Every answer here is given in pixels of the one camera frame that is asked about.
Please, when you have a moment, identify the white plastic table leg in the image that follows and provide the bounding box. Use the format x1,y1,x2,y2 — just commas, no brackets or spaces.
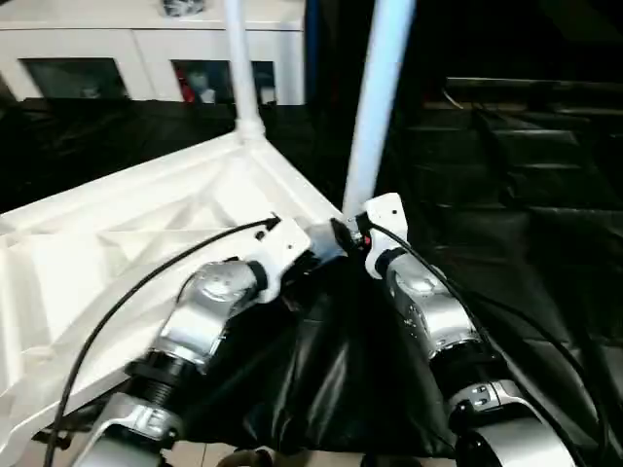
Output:
222,0,268,145
343,0,418,217

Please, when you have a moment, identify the white plastic table top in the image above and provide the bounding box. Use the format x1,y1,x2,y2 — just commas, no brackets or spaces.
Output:
0,131,347,458

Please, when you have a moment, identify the black work mat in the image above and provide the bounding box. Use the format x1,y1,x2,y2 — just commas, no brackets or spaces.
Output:
0,92,623,458

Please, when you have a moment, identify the dark robot left foot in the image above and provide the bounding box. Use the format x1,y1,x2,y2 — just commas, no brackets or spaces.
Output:
216,449,278,467

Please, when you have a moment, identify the small red bottle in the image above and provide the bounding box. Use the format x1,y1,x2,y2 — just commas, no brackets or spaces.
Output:
177,70,196,104

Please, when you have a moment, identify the small grey bundle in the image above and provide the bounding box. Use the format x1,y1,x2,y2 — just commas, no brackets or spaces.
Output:
161,0,207,18

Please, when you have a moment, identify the white glass-door cabinet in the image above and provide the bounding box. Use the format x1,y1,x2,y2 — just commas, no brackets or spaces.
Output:
0,0,308,106

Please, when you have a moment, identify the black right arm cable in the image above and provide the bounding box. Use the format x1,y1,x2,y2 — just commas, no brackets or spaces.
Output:
368,224,619,458

